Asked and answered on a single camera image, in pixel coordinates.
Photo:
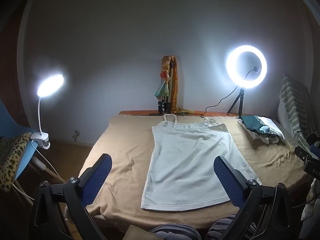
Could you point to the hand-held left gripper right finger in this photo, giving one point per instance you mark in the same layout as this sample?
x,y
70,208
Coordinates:
x,y
228,182

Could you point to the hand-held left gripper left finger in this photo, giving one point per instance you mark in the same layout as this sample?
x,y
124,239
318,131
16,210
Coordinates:
x,y
97,177

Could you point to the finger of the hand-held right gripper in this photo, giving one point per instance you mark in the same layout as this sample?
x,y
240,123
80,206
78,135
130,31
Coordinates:
x,y
303,155
315,151

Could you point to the white tank top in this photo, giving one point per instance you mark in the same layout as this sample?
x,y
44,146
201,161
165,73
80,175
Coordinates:
x,y
190,160

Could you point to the person's right hand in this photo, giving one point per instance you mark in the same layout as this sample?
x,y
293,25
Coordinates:
x,y
313,192

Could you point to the beige blanket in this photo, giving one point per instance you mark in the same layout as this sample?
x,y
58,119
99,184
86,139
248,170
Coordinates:
x,y
125,150

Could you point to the white folded garment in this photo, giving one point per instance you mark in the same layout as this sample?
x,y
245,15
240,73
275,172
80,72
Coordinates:
x,y
268,137

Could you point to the green striped pillow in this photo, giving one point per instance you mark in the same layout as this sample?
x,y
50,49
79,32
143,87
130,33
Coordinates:
x,y
292,105

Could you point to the teal folded garment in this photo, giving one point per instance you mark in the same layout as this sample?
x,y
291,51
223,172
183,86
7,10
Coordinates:
x,y
255,123

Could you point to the tan cushion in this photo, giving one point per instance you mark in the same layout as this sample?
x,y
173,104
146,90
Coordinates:
x,y
136,233

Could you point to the person's striped clothing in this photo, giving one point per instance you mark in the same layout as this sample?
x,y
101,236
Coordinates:
x,y
175,232

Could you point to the small black tripod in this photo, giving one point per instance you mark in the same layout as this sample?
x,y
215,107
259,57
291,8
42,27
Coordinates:
x,y
240,100

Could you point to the leopard print cloth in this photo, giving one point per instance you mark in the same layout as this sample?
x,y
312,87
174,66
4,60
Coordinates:
x,y
10,160

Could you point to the folded silver tripod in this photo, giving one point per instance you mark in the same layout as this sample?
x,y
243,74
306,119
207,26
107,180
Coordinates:
x,y
161,106

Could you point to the black gooseneck phone holder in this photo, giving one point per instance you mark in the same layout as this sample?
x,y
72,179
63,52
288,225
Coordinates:
x,y
256,69

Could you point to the blue chair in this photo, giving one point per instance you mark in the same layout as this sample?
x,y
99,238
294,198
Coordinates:
x,y
7,122

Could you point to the white clip-on desk lamp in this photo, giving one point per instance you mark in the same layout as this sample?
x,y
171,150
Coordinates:
x,y
50,81

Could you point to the orange patterned scarf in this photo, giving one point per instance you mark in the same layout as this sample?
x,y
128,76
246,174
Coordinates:
x,y
176,87

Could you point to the colourful printed cloth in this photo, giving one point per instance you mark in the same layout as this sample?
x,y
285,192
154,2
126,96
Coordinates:
x,y
163,80

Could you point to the dark brown wooden panel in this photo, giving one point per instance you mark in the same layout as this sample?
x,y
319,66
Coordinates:
x,y
10,67

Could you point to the wall plug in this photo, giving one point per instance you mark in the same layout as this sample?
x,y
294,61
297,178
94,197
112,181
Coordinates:
x,y
75,133

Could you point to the orange wooden bed frame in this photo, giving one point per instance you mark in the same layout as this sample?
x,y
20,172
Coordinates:
x,y
140,112

